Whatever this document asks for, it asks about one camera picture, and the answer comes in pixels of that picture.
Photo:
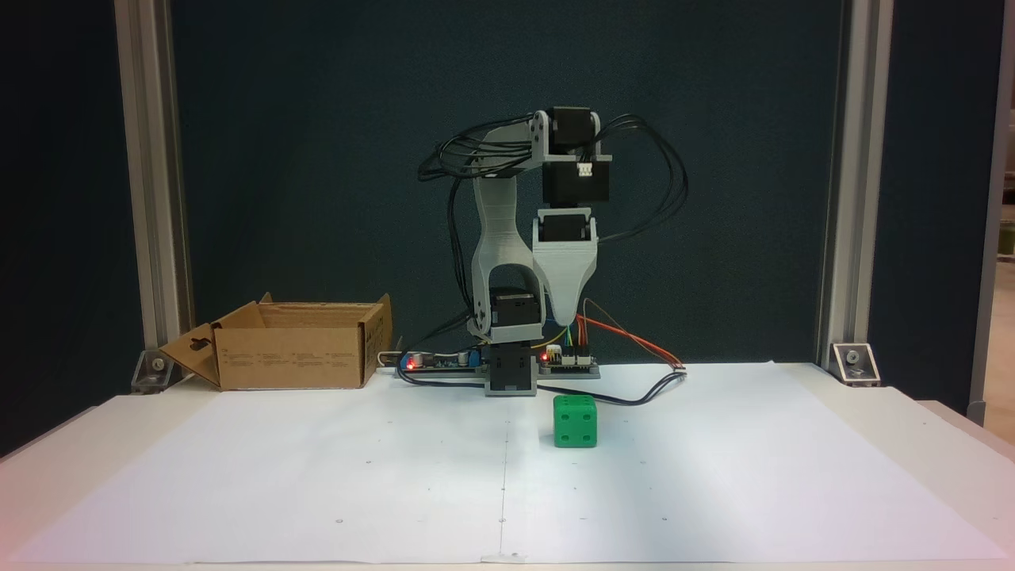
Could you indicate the brown cardboard box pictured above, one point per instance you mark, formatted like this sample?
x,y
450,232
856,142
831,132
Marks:
x,y
293,361

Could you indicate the aluminium frame post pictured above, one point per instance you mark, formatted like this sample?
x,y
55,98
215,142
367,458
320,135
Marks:
x,y
151,159
860,159

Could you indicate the small circuit board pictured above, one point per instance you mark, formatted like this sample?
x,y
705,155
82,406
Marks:
x,y
575,363

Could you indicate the grey metal upright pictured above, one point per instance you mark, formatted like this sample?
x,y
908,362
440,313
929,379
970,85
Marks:
x,y
993,238

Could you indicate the metal corner bracket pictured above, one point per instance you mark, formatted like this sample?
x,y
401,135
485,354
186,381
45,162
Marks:
x,y
856,365
155,373

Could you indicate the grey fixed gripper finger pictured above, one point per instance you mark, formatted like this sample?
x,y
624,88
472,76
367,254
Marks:
x,y
564,277

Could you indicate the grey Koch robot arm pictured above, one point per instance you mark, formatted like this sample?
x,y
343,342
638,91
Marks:
x,y
496,230

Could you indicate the circuit board with blue parts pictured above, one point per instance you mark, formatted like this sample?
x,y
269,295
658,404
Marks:
x,y
436,363

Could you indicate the green die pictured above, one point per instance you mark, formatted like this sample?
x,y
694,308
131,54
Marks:
x,y
575,424

